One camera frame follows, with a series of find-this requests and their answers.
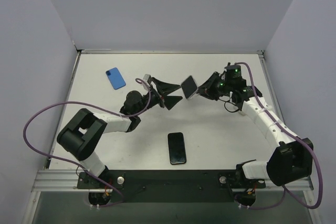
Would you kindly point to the aluminium front rail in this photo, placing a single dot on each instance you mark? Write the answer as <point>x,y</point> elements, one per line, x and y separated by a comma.
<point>66,181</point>

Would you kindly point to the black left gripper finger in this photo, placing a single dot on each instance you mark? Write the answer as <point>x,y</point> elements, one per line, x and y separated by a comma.
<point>171,101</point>
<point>164,88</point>

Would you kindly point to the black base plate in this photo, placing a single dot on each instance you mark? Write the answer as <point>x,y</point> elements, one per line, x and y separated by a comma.
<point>180,186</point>

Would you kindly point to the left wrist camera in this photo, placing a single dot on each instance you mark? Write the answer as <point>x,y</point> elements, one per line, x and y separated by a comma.
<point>147,78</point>

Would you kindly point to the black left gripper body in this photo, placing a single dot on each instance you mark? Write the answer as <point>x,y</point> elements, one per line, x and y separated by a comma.
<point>158,94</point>

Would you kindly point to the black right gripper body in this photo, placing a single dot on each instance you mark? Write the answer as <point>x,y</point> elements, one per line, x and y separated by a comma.
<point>206,87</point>

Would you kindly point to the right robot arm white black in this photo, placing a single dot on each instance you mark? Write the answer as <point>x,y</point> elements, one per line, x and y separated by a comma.
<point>291,159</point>

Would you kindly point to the black phone with blue back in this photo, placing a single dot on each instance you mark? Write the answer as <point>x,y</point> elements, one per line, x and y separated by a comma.
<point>115,78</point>

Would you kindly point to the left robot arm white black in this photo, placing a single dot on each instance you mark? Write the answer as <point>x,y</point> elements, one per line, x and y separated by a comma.
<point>82,133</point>

